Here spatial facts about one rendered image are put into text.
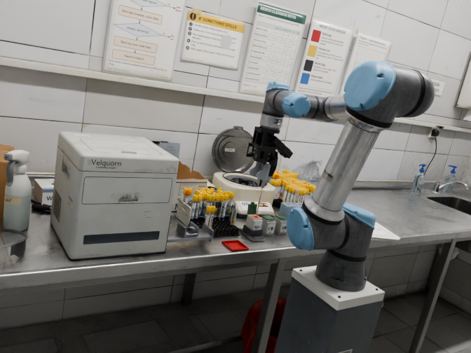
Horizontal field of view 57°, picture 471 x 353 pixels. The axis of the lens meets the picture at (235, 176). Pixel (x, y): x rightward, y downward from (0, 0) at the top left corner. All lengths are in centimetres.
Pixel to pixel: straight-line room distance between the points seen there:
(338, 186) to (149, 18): 106
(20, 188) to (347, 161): 91
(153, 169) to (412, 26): 203
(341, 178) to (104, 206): 63
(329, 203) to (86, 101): 106
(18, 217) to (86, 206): 27
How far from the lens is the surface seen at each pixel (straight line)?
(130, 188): 124
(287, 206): 173
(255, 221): 157
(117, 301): 220
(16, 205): 141
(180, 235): 141
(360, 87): 106
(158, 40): 187
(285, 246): 160
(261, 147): 146
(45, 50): 177
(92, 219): 124
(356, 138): 109
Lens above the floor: 146
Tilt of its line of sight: 14 degrees down
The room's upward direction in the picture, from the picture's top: 11 degrees clockwise
